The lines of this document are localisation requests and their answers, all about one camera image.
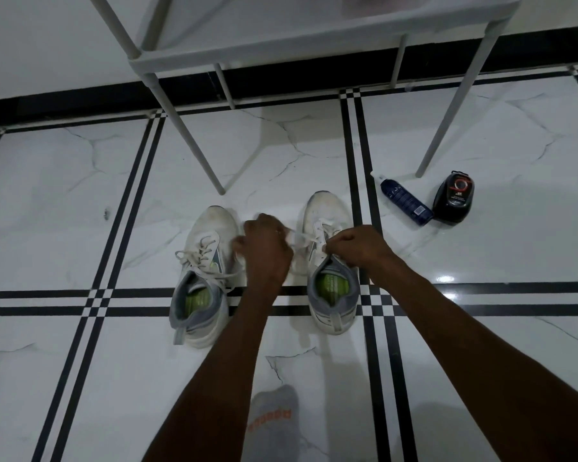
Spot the person's right hand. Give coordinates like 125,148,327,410
323,225,398,280

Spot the person's left hand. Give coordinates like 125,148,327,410
232,214,295,298

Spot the white shoelace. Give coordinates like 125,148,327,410
284,218,347,255
174,237,245,292

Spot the white sneaker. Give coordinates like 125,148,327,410
168,205,245,350
298,189,361,336

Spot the person's left forearm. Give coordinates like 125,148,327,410
142,286,280,462

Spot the person's right forearm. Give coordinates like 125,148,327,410
375,257,578,462

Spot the black shoe polish container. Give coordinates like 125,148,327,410
431,169,477,225

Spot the grey metal shelf rack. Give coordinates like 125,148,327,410
85,0,523,196

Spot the dark blue spray bottle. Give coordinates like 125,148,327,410
369,169,435,228

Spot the white sock with orange print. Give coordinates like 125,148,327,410
243,384,302,462

